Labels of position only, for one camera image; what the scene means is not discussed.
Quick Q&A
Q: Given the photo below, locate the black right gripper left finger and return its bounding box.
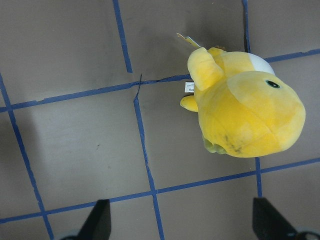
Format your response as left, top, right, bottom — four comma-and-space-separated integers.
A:
75, 199, 111, 240

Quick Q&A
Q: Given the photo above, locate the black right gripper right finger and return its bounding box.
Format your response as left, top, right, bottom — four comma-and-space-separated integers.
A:
252, 197, 298, 240

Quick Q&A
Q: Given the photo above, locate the yellow plush dinosaur toy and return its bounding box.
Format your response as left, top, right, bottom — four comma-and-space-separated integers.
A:
180, 36, 306, 158

